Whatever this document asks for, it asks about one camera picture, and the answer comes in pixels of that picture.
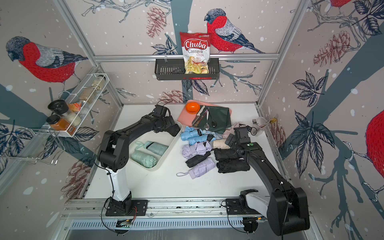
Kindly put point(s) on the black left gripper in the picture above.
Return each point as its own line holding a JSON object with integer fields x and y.
{"x": 169, "y": 123}

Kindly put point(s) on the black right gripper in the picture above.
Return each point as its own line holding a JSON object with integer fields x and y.
{"x": 232, "y": 140}

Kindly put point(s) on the mint green umbrella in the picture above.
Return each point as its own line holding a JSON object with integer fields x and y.
{"x": 154, "y": 147}
{"x": 144, "y": 159}

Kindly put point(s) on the cream plastic storage box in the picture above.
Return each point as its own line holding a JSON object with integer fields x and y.
{"x": 162, "y": 138}

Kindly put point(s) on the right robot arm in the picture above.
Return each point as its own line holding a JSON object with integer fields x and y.
{"x": 286, "y": 208}

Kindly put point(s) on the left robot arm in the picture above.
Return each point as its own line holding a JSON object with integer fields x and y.
{"x": 114, "y": 151}

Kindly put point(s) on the beige folded umbrella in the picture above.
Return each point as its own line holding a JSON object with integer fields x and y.
{"x": 220, "y": 144}

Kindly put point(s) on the black folded umbrella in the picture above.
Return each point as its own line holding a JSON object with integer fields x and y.
{"x": 232, "y": 166}
{"x": 227, "y": 154}
{"x": 197, "y": 159}

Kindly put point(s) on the light blue folded umbrella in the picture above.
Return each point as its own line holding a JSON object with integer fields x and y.
{"x": 192, "y": 132}

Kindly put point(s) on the lilac folded umbrella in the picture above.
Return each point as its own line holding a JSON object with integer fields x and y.
{"x": 200, "y": 169}
{"x": 201, "y": 148}

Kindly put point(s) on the pink plastic tray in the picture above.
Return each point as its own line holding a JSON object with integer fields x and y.
{"x": 186, "y": 118}

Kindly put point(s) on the dark green cloth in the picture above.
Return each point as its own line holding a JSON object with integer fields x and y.
{"x": 219, "y": 119}

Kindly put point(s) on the orange plastic bowl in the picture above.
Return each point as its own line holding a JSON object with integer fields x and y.
{"x": 192, "y": 108}

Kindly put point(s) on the metal spoon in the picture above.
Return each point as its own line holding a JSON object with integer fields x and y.
{"x": 207, "y": 126}

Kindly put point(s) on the Chuba cassava chips bag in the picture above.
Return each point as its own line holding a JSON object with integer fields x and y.
{"x": 196, "y": 52}

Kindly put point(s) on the black lid spice jar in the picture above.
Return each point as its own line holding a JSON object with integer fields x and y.
{"x": 59, "y": 107}

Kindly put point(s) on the amber jar black lid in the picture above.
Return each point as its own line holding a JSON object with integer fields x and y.
{"x": 58, "y": 123}

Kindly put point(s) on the black wire wall basket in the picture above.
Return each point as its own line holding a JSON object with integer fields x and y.
{"x": 174, "y": 70}

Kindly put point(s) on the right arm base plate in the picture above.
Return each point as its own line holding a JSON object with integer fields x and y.
{"x": 233, "y": 207}

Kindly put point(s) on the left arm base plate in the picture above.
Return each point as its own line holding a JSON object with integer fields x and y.
{"x": 127, "y": 208}

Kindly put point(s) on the white wire spice rack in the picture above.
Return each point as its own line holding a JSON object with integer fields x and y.
{"x": 81, "y": 102}

